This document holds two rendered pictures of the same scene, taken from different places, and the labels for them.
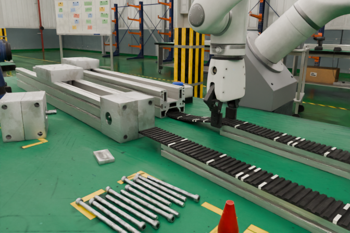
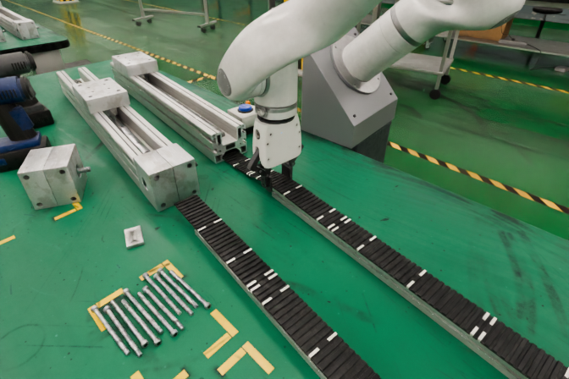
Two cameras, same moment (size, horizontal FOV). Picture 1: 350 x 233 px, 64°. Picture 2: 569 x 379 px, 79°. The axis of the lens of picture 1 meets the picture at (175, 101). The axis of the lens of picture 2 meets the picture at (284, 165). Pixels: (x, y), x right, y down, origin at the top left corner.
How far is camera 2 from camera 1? 0.29 m
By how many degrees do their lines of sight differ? 19
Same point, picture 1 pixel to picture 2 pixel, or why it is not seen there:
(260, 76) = (339, 106)
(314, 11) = (412, 25)
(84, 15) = not seen: outside the picture
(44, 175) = (69, 266)
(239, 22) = (282, 82)
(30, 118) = (58, 184)
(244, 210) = (248, 322)
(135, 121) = (174, 188)
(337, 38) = not seen: outside the picture
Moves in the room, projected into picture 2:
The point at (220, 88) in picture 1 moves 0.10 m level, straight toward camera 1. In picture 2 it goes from (264, 156) to (250, 185)
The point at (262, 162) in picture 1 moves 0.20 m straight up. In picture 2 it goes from (298, 247) to (301, 156)
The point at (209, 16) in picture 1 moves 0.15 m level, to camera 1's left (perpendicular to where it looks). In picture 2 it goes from (235, 89) to (145, 87)
